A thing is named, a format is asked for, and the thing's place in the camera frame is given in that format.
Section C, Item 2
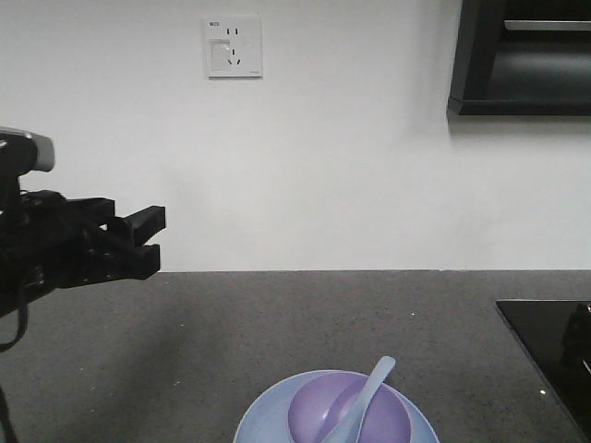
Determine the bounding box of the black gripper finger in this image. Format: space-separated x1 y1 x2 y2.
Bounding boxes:
87 230 161 281
66 198 166 247

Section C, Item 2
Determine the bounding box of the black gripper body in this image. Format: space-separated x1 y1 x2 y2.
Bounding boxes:
1 175 100 317

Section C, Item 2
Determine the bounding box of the purple plastic bowl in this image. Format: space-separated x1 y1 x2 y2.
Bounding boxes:
287 371 411 443

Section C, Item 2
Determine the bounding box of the light blue plastic spoon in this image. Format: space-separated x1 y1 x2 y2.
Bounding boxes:
321 355 396 443

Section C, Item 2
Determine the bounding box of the light blue plastic plate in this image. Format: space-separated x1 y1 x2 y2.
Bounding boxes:
234 370 439 442

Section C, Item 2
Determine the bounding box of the black induction cooktop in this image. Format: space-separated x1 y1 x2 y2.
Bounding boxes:
496 299 590 441

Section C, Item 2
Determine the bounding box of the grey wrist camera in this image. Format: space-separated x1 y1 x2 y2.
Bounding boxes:
1 126 55 176

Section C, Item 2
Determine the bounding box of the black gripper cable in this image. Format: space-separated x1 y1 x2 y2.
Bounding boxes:
0 267 30 443

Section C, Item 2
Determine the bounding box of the white wall power socket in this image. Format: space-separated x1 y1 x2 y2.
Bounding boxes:
202 15 263 79

